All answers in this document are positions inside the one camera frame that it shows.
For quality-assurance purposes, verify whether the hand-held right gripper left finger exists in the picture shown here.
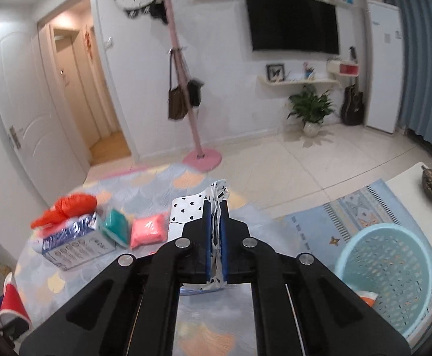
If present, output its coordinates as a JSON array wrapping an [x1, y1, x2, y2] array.
[[20, 200, 215, 356]]

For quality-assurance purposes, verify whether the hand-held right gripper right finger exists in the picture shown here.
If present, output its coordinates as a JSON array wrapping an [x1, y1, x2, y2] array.
[[219, 200, 412, 356]]

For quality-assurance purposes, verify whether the white heart-print bag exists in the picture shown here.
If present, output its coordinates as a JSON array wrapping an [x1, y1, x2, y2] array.
[[167, 179, 231, 293]]

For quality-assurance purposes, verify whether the light blue laundry basket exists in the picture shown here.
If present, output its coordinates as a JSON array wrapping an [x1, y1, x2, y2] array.
[[334, 224, 432, 345]]

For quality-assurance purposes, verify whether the pink packet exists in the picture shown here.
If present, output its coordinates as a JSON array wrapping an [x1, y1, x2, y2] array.
[[130, 211, 170, 250]]

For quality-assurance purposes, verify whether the teal packet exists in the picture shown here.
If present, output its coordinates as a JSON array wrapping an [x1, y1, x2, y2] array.
[[103, 208, 131, 249]]

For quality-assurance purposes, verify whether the brown handbag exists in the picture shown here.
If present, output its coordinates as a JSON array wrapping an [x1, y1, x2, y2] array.
[[167, 49, 189, 121]]

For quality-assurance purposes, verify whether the blue and white tissue box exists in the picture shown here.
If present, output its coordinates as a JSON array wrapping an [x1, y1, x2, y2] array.
[[34, 211, 117, 271]]

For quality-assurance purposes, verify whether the black bag on rack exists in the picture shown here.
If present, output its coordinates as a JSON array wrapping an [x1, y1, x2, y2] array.
[[187, 78, 205, 107]]

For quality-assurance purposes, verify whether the blue patterned rug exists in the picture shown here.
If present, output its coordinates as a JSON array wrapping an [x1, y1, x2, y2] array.
[[284, 179, 432, 305]]

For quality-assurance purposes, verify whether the orange plastic bag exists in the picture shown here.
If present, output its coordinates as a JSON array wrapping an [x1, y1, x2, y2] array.
[[30, 192, 98, 230]]

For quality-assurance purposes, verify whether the pink coat rack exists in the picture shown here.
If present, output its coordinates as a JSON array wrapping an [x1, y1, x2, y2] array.
[[142, 0, 222, 173]]

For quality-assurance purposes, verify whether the potted green plant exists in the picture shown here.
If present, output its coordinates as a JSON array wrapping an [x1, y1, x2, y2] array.
[[286, 85, 336, 137]]

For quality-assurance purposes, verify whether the orange item in basket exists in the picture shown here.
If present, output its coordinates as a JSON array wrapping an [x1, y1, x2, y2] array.
[[359, 291, 380, 308]]

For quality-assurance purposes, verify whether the black acoustic guitar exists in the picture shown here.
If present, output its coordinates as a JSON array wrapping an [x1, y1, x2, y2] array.
[[340, 76, 365, 127]]

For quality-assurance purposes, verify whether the white coffee table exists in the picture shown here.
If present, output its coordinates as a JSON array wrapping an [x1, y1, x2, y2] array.
[[385, 162, 432, 279]]

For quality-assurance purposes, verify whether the red and white cloth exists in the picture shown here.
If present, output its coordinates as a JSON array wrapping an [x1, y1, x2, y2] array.
[[0, 272, 31, 328]]

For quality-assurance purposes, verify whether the white door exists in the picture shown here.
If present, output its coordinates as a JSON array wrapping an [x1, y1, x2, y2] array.
[[0, 22, 90, 205]]

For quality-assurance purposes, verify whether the white refrigerator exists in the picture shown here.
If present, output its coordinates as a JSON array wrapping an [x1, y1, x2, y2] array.
[[363, 0, 404, 136]]

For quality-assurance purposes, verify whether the blue curtain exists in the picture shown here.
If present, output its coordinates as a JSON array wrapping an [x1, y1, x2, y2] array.
[[373, 0, 432, 164]]

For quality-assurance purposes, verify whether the black picture frame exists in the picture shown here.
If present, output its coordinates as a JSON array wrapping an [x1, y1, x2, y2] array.
[[265, 63, 286, 82]]

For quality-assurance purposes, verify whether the white wall shelf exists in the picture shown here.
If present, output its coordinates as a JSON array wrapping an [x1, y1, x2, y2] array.
[[257, 74, 340, 89]]

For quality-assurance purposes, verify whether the red box wall shelf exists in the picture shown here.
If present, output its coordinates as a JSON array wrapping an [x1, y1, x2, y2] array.
[[326, 59, 360, 78]]

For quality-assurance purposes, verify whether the black wall television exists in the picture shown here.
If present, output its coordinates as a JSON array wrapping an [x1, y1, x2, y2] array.
[[244, 0, 340, 55]]

